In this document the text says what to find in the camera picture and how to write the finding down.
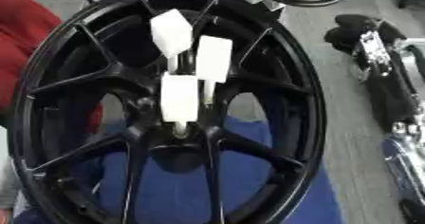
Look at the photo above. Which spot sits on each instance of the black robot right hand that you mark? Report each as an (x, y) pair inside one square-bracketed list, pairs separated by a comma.
[(390, 98)]

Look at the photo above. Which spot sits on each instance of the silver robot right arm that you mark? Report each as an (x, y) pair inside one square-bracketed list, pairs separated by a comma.
[(407, 171)]

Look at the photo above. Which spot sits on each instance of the black spoked wheel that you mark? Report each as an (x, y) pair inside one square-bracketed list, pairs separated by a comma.
[(83, 76)]

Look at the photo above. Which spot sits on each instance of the person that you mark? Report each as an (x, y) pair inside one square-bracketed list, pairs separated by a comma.
[(22, 44)]

